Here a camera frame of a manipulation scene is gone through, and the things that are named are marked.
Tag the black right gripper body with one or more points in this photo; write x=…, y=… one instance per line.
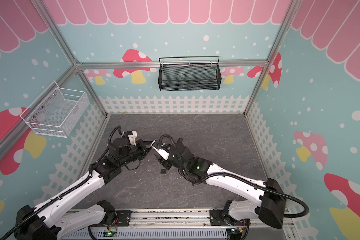
x=170, y=154

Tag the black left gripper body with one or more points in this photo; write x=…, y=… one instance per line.
x=141, y=150

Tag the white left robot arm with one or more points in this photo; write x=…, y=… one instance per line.
x=50, y=220

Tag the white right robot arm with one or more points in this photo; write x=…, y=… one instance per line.
x=263, y=200

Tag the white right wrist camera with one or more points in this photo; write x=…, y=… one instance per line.
x=162, y=152

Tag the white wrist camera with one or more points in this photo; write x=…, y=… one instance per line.
x=162, y=152
x=131, y=136

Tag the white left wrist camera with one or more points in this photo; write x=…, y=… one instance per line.
x=131, y=136

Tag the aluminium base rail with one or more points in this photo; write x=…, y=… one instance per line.
x=160, y=224

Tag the black wire basket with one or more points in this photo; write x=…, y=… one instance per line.
x=197, y=73

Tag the white wire basket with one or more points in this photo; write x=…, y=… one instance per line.
x=56, y=112

